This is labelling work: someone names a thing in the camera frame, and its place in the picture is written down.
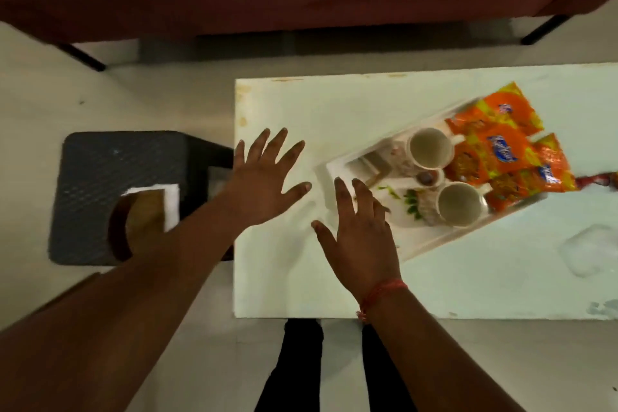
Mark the person's left hand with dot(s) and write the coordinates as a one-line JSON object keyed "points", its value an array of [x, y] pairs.
{"points": [[260, 189]]}

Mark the black sofa leg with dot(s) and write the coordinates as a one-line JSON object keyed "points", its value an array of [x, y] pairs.
{"points": [[79, 57], [545, 29]]}

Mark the person's left leg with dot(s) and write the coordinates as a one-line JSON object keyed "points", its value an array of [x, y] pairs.
{"points": [[289, 368]]}

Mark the white floral tray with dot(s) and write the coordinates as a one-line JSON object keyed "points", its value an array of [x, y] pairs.
{"points": [[425, 240]]}

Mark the person's leg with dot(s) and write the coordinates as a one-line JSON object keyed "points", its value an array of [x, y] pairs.
{"points": [[386, 378], [289, 368]]}

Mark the person's left forearm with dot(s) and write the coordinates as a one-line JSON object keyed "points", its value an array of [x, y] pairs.
{"points": [[120, 320]]}

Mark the floral mug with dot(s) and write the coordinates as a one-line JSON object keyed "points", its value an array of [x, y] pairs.
{"points": [[458, 204], [429, 148]]}

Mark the person's right hand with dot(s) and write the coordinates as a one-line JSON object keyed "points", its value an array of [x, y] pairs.
{"points": [[367, 252]]}

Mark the person's right forearm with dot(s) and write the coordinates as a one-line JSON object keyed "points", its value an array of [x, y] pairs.
{"points": [[434, 363]]}

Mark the person's right leg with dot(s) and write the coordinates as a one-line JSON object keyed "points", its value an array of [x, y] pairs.
{"points": [[386, 378]]}

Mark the red candy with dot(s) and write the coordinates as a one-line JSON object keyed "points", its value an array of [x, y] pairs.
{"points": [[594, 180]]}

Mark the stack of white napkins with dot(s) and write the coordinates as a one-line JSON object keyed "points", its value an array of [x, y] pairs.
{"points": [[171, 204]]}

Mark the clear plastic container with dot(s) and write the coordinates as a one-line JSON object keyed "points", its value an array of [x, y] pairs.
{"points": [[591, 250]]}

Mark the black plastic stool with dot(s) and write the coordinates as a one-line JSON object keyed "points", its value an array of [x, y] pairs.
{"points": [[96, 165]]}

